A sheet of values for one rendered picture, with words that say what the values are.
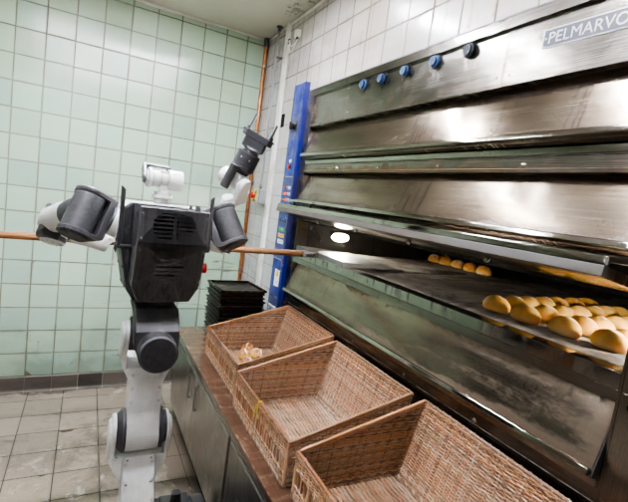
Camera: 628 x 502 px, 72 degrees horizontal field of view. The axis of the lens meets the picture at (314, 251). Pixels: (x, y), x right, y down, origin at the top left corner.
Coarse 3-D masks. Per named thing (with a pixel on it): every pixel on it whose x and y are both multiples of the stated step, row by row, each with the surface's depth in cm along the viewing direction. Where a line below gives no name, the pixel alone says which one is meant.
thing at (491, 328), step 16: (336, 272) 212; (352, 272) 199; (384, 288) 177; (400, 288) 171; (416, 304) 160; (432, 304) 153; (448, 304) 151; (464, 320) 140; (480, 320) 134; (496, 336) 128; (512, 336) 123; (528, 336) 121; (528, 352) 119; (544, 352) 115; (560, 352) 111; (576, 352) 111; (576, 368) 107; (592, 368) 104; (608, 368) 101; (608, 384) 100
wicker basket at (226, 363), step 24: (264, 312) 249; (288, 312) 254; (216, 336) 220; (240, 336) 245; (264, 336) 252; (288, 336) 244; (312, 336) 224; (216, 360) 217; (240, 360) 231; (264, 360) 193; (288, 384) 208
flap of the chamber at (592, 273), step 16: (288, 208) 232; (336, 224) 201; (352, 224) 175; (368, 224) 165; (400, 240) 173; (416, 240) 147; (432, 240) 134; (448, 240) 128; (464, 240) 123; (480, 256) 131; (496, 256) 115; (512, 256) 108; (528, 256) 104; (544, 256) 101; (544, 272) 118; (560, 272) 106; (576, 272) 95; (592, 272) 91; (608, 272) 90; (624, 288) 97
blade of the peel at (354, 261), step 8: (296, 248) 255; (304, 248) 245; (312, 248) 259; (320, 256) 227; (328, 256) 220; (336, 256) 245; (344, 256) 249; (352, 256) 254; (336, 264) 212; (344, 264) 207; (352, 264) 209; (360, 264) 211; (368, 264) 228; (376, 264) 232; (384, 264) 236
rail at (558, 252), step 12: (288, 204) 233; (336, 216) 188; (348, 216) 179; (360, 216) 171; (408, 228) 145; (420, 228) 140; (432, 228) 135; (480, 240) 118; (492, 240) 115; (504, 240) 111; (540, 252) 102; (552, 252) 100; (564, 252) 97; (576, 252) 95; (600, 264) 90
